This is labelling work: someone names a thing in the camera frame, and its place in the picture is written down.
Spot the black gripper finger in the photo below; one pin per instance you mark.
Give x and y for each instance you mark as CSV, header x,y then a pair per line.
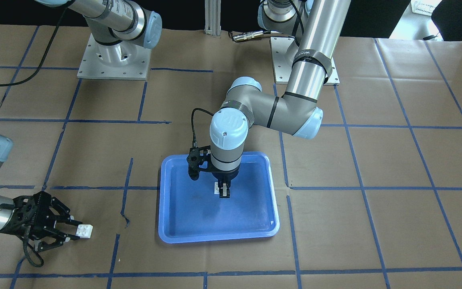
x,y
61,213
224,190
59,237

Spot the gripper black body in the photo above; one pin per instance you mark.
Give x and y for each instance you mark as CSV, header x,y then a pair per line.
x,y
225,175
49,213

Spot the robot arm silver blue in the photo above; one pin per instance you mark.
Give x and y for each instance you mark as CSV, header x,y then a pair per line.
x,y
122,37
316,26

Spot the blue plastic tray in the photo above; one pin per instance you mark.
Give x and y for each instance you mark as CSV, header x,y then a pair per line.
x,y
190,212

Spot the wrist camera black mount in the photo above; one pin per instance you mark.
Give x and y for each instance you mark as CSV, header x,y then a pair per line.
x,y
21,222
198,160

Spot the silver cable connector plug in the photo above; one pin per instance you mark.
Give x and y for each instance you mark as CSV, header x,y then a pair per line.
x,y
247,36

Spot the aluminium frame post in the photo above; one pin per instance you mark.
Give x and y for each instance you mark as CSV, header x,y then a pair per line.
x,y
212,13

